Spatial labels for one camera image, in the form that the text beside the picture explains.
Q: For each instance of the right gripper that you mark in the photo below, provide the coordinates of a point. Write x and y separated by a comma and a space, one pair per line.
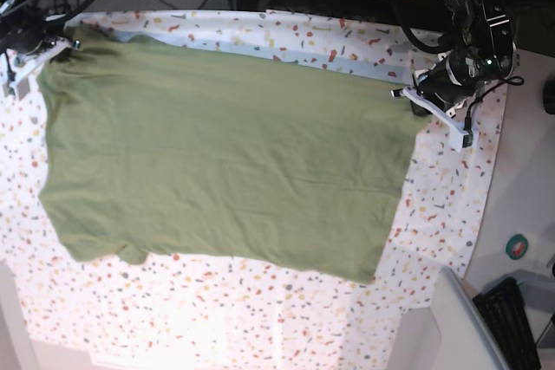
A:
26, 32

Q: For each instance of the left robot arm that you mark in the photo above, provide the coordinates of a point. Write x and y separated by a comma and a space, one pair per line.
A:
477, 47

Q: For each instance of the green tape roll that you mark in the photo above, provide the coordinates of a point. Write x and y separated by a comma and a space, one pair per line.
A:
516, 247

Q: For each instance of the black keyboard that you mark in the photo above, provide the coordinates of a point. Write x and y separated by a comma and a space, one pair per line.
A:
503, 310

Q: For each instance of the green t-shirt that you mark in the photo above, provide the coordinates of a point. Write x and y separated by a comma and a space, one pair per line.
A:
157, 149

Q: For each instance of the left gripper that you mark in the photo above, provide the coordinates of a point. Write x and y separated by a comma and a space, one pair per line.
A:
447, 83

